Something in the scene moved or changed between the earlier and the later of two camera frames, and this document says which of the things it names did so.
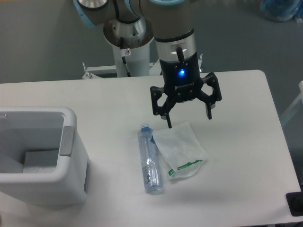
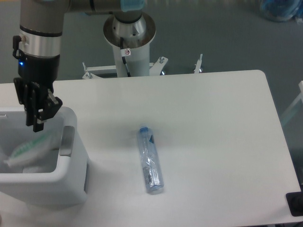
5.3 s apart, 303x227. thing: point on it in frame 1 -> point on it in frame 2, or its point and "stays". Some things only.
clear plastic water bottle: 149,160 stays
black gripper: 183,81 -> 44,71
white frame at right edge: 290,108 stays
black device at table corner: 295,201 stays
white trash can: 43,161 stays
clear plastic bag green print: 182,153 -> 29,148
